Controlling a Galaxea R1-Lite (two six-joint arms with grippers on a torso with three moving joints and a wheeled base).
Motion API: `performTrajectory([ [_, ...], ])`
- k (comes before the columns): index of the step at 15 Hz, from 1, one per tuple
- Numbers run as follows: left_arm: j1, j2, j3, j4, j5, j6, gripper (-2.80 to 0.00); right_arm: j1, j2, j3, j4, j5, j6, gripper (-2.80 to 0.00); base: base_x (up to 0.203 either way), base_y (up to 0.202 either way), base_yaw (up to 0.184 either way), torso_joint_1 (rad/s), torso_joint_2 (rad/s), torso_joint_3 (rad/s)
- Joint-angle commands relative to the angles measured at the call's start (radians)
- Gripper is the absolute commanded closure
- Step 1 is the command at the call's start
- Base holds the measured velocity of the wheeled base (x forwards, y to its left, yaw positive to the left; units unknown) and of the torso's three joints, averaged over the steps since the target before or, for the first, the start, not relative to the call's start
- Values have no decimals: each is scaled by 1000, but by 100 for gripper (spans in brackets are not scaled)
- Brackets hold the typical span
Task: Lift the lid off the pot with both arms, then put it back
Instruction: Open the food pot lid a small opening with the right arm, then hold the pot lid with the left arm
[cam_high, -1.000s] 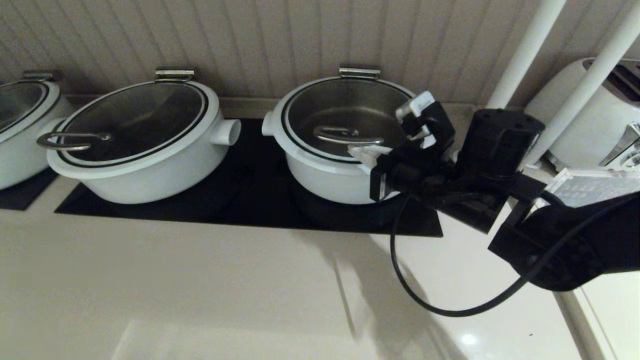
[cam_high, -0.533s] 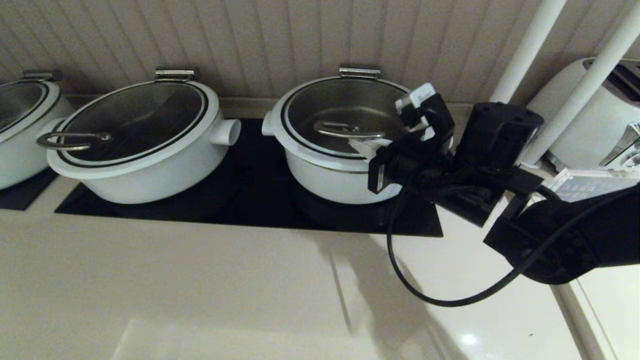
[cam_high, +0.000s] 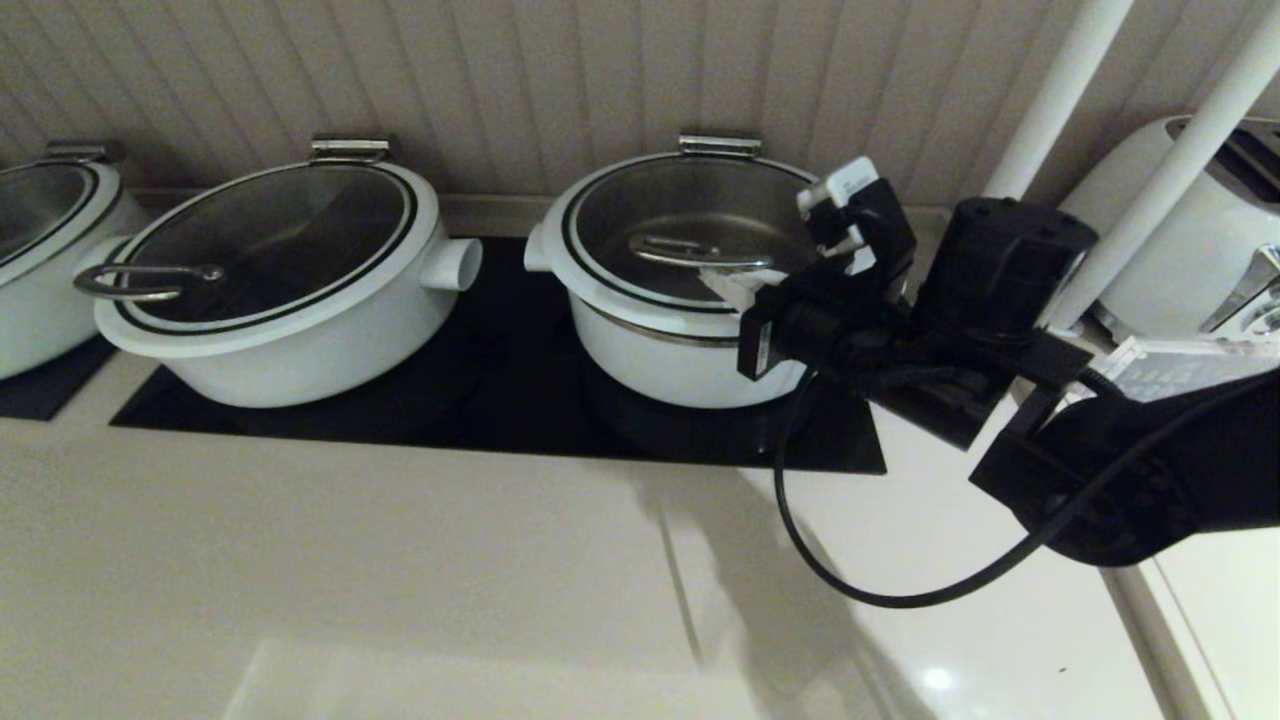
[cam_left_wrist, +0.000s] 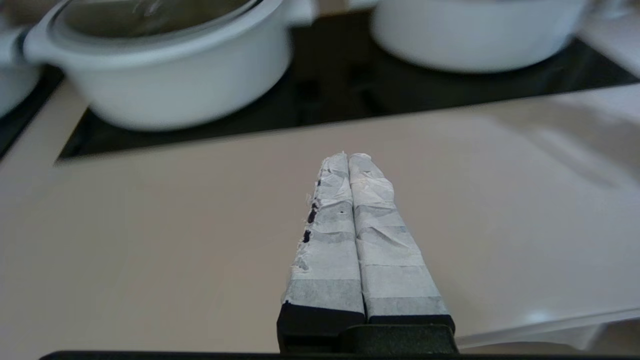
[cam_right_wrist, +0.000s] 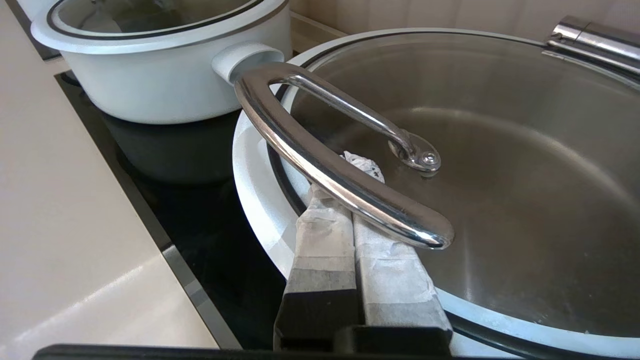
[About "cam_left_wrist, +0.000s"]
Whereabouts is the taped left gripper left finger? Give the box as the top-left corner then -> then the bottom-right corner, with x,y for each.
277,152 -> 368,351

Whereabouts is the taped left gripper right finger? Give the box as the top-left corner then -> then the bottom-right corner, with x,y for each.
348,153 -> 456,332

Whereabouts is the white round cooking pot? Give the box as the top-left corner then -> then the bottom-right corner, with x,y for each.
22,0 -> 318,132
370,0 -> 601,74
0,60 -> 43,118

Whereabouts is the white pot middle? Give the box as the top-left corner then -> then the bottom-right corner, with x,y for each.
50,0 -> 266,48

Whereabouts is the far white lidded pot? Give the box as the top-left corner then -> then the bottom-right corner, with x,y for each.
0,27 -> 28,66

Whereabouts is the large black induction cooktop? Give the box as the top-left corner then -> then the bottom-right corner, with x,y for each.
55,10 -> 640,163

